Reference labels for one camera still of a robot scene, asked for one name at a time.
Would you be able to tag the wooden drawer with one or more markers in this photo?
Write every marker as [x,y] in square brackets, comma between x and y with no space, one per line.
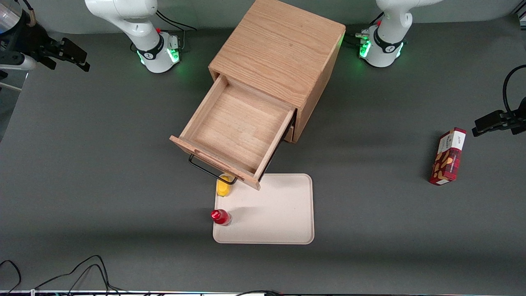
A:
[242,123]

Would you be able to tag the red plaid cookie box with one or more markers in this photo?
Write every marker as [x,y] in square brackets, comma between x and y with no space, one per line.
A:
[448,158]

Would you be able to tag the beige plastic tray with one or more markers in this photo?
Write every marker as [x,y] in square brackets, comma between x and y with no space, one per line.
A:
[279,209]

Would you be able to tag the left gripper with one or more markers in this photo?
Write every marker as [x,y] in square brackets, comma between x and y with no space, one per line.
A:
[516,121]

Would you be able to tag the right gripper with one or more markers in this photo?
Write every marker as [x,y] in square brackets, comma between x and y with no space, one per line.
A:
[29,40]

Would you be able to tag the yellow squeeze bottle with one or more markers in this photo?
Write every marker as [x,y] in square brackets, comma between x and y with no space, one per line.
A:
[222,189]

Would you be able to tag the wooden drawer cabinet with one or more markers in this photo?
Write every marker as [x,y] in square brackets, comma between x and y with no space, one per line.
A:
[279,45]

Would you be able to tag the red capped bottle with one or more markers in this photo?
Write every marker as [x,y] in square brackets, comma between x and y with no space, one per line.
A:
[220,216]

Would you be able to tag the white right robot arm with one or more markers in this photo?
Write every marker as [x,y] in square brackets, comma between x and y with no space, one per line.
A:
[135,20]

